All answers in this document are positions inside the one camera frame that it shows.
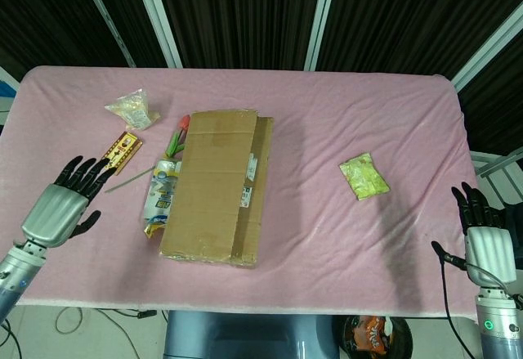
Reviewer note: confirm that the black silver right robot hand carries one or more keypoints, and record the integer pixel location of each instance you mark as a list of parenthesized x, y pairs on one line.
[(488, 252)]

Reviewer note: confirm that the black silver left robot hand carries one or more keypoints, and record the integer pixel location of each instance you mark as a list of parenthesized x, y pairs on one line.
[(53, 212)]

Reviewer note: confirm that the brown cardboard shipping box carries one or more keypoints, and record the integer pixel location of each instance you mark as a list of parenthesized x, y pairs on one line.
[(212, 179)]

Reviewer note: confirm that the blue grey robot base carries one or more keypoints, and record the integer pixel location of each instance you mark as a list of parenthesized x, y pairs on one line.
[(245, 334)]

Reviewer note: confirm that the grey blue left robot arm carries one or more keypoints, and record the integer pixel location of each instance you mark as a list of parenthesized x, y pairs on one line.
[(16, 273)]

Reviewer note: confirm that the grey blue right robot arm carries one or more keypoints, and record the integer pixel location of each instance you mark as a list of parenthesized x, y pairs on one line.
[(498, 334)]

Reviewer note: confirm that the thin green stick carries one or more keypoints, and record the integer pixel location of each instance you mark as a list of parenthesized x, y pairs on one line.
[(124, 182)]

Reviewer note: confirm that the yellow red small carton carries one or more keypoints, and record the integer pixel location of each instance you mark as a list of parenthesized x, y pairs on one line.
[(122, 150)]

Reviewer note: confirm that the white blue yellow snack bag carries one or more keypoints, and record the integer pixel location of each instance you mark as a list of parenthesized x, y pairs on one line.
[(161, 191)]

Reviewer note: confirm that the clear bag of pale snacks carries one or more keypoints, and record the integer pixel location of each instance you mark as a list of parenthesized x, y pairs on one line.
[(132, 107)]

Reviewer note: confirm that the blue white equipment case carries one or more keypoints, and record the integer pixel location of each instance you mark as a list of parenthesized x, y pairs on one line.
[(5, 89)]

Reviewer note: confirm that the artificial red tulip flower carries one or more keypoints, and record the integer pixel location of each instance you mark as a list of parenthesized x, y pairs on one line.
[(175, 142)]

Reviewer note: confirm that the orange snack wrapper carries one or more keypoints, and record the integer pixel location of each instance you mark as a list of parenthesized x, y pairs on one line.
[(369, 330)]

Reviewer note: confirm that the green yellow foil packet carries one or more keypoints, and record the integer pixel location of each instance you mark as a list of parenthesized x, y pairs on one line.
[(363, 175)]

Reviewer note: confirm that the dark ribbed partition panel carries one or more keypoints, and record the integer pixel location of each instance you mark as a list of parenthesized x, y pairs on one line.
[(241, 15), (417, 15), (498, 101), (41, 15), (126, 11)]

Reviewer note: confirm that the pink foam table cover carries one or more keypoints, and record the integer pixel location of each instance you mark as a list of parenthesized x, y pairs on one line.
[(327, 130)]

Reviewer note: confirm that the grey metal rack frame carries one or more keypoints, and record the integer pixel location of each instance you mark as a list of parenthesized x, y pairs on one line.
[(498, 162)]

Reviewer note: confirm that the white frame post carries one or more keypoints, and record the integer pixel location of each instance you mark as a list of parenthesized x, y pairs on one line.
[(323, 15), (486, 48), (157, 15), (106, 17)]

